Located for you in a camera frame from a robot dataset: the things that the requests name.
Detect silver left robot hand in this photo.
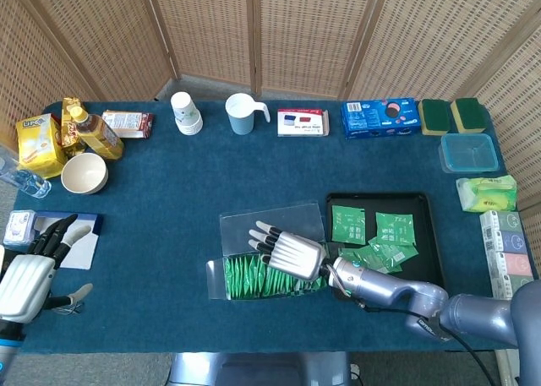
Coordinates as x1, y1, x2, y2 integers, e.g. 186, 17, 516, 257
0, 214, 94, 323

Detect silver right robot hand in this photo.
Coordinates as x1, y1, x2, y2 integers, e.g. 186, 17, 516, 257
248, 220, 329, 282

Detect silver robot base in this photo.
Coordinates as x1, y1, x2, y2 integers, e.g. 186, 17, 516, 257
167, 351, 360, 386

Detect clear plastic box with packets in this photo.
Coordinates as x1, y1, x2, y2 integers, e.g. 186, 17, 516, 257
205, 198, 339, 302

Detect open blue white box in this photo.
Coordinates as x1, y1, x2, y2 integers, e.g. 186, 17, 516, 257
32, 210, 104, 271

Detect black plastic tray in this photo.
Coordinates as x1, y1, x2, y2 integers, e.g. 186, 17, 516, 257
325, 191, 447, 302

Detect white box red blue print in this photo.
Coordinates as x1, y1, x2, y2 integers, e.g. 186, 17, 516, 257
276, 108, 331, 139

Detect yellow snack box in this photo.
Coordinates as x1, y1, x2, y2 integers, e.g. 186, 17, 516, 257
15, 113, 68, 180

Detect blue cookie box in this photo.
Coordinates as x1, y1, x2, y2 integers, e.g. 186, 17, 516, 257
340, 97, 423, 141

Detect yellow drink bottle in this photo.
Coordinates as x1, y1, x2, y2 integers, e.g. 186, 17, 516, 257
69, 106, 126, 162

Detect small white blue tin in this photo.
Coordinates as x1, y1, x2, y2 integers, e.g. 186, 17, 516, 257
3, 209, 38, 247

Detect clear water bottle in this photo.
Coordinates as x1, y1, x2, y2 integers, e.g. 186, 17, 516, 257
0, 144, 52, 199

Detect beige bowl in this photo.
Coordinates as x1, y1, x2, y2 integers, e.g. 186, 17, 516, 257
60, 152, 109, 196

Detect blue carpet table cloth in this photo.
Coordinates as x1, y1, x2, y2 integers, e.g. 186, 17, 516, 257
12, 100, 541, 356

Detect yellow snack packet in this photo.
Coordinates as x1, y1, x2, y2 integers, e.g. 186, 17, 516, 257
61, 97, 88, 157

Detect stack of white paper cups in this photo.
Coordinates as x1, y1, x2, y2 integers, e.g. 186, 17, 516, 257
170, 91, 205, 137

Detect brown white biscuit pack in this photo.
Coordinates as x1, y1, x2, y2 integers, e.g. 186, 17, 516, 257
101, 110, 156, 140

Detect green yellow sponge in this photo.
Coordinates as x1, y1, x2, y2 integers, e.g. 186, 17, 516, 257
418, 98, 453, 137
450, 97, 489, 134

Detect green wet wipes pack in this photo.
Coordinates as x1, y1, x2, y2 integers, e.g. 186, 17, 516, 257
455, 174, 518, 214

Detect clear container blue lid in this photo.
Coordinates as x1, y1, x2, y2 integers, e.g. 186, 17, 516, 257
437, 133, 500, 175

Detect pastel tissue multipack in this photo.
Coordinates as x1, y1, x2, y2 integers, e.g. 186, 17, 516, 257
479, 210, 536, 301

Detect woven rattan screen panel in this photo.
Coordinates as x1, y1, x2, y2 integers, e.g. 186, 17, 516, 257
252, 0, 384, 100
16, 0, 178, 104
0, 0, 105, 150
458, 18, 541, 212
348, 0, 541, 104
143, 0, 259, 95

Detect thin wire eyeglasses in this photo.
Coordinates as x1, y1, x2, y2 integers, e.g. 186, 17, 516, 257
46, 296, 85, 318

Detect light blue handled mug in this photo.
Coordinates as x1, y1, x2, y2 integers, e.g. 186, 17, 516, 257
224, 92, 271, 136

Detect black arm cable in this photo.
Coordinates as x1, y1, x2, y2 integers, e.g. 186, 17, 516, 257
327, 265, 500, 386

